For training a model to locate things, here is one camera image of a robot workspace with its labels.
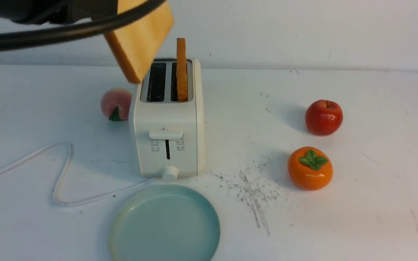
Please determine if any orange persimmon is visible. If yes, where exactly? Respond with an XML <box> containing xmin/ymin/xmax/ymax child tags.
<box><xmin>287</xmin><ymin>146</ymin><xmax>334</xmax><ymax>191</ymax></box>

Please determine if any black cable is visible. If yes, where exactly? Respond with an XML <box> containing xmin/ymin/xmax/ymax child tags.
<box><xmin>0</xmin><ymin>0</ymin><xmax>167</xmax><ymax>54</ymax></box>

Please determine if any red apple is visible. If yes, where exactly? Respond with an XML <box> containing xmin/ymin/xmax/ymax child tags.
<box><xmin>305</xmin><ymin>100</ymin><xmax>344</xmax><ymax>136</ymax></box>

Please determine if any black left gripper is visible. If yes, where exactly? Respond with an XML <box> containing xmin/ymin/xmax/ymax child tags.
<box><xmin>0</xmin><ymin>0</ymin><xmax>118</xmax><ymax>25</ymax></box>

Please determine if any toast slice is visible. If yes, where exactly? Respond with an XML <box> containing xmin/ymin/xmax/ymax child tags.
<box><xmin>103</xmin><ymin>2</ymin><xmax>174</xmax><ymax>84</ymax></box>
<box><xmin>176</xmin><ymin>38</ymin><xmax>188</xmax><ymax>102</ymax></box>

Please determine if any light blue plate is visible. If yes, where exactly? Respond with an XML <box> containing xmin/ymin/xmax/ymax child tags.
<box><xmin>108</xmin><ymin>185</ymin><xmax>221</xmax><ymax>261</ymax></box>

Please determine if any white two-slot toaster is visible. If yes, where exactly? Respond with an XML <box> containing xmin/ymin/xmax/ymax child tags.
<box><xmin>128</xmin><ymin>58</ymin><xmax>206</xmax><ymax>181</ymax></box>

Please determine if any pink peach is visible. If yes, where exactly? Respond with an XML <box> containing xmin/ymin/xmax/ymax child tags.
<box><xmin>100</xmin><ymin>88</ymin><xmax>132</xmax><ymax>121</ymax></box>

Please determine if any white power cord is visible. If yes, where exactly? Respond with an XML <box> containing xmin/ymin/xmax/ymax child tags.
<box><xmin>0</xmin><ymin>142</ymin><xmax>157</xmax><ymax>208</ymax></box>

